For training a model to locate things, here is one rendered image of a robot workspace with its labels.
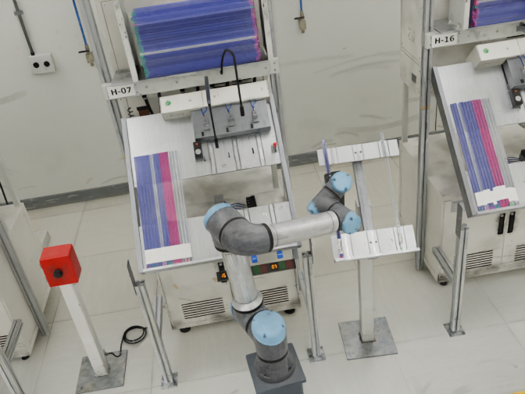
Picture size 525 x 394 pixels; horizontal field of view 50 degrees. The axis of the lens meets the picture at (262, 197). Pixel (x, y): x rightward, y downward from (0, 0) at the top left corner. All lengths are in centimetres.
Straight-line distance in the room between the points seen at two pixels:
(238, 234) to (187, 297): 126
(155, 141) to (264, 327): 104
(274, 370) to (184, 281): 96
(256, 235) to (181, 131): 97
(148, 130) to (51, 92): 172
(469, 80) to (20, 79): 290
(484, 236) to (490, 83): 81
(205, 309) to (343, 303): 76
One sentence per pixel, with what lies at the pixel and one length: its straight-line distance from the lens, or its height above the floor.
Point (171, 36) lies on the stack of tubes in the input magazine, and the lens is 245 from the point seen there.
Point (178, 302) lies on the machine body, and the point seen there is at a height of 25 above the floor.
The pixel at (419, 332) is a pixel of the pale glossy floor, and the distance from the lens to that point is 303.
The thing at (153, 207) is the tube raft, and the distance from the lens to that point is 248.
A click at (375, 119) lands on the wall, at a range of 445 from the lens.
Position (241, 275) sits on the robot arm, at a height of 94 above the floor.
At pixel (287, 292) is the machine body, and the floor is 18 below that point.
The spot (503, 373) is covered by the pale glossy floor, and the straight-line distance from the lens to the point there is 292.
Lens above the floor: 218
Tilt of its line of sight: 32 degrees down
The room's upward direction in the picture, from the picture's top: 8 degrees counter-clockwise
